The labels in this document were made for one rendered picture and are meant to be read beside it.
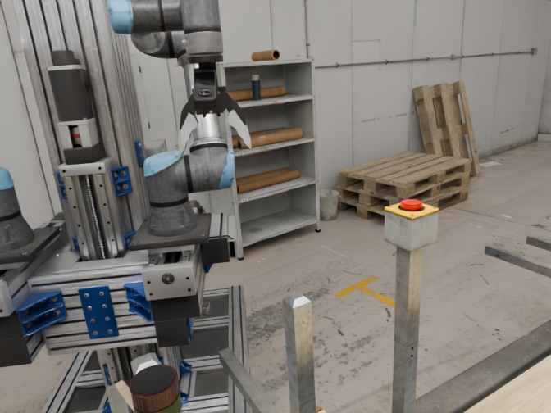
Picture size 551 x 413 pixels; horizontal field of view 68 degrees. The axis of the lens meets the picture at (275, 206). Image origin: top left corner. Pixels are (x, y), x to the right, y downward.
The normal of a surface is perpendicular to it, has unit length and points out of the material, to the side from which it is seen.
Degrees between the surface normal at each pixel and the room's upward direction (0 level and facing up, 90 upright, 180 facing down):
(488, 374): 0
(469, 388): 0
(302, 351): 90
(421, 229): 90
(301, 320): 90
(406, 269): 90
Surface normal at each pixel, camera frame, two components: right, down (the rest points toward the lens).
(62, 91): 0.11, 0.31
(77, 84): 0.78, 0.15
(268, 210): 0.59, 0.22
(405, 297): -0.87, 0.21
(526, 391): -0.07, -0.95
